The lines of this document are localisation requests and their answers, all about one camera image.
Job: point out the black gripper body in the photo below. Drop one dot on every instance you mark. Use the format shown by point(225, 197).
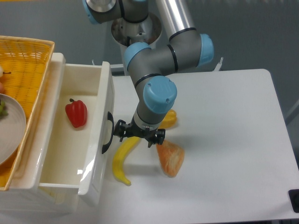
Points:
point(133, 130)

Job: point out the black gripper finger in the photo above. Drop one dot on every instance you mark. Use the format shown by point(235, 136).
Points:
point(156, 137)
point(120, 129)

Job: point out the white top drawer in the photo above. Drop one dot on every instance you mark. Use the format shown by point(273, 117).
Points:
point(74, 160)

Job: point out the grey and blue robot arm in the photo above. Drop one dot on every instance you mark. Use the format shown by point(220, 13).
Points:
point(153, 51)

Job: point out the white drawer cabinet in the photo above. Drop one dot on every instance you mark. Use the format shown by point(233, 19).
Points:
point(24, 192)

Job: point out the yellow banana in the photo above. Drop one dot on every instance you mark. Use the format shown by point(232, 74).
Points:
point(119, 157)

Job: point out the yellow bell pepper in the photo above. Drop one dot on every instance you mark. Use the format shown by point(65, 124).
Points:
point(169, 120)

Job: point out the orange bread pastry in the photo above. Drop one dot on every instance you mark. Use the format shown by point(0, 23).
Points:
point(171, 157)

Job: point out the red bell pepper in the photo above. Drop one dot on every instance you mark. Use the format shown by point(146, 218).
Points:
point(76, 112)

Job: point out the grey plate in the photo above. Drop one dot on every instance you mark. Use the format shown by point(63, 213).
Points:
point(12, 127)

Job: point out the yellow woven basket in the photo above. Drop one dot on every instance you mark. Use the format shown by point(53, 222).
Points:
point(27, 60)

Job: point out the green grapes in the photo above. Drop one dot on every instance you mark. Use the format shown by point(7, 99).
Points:
point(3, 109)

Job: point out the black object at table edge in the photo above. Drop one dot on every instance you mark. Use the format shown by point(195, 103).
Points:
point(294, 198)

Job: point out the black drawer handle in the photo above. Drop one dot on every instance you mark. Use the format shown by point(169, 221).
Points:
point(109, 128)

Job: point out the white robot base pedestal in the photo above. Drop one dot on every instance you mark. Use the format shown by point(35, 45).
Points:
point(126, 32)

